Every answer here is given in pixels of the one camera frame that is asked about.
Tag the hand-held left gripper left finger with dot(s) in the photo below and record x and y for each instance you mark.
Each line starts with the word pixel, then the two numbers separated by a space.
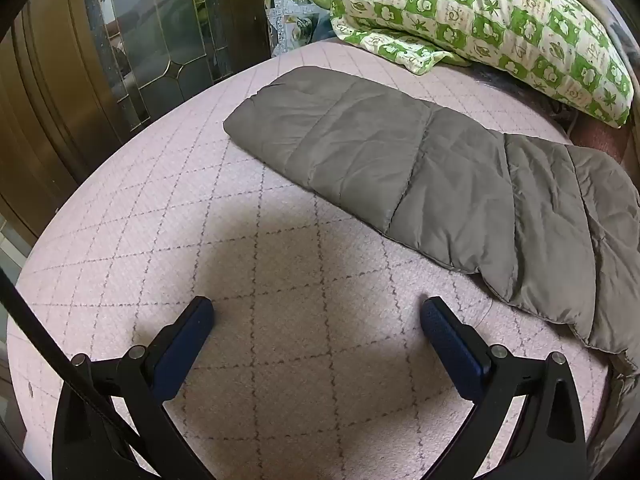
pixel 185 345

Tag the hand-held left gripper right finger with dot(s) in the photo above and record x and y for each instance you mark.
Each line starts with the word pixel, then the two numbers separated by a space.
pixel 450 345

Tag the grey puffer jacket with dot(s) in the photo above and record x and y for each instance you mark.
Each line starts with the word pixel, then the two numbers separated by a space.
pixel 400 160

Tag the wooden door with stained glass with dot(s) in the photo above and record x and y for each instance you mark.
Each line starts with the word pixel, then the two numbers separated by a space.
pixel 150 35

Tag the green patterned pillow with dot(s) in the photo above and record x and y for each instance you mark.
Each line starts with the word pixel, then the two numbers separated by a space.
pixel 500 20

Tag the printed plastic bag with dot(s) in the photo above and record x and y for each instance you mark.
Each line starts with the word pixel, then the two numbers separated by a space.
pixel 295 15

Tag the maroon sofa frame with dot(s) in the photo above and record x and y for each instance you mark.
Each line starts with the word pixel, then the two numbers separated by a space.
pixel 610 140

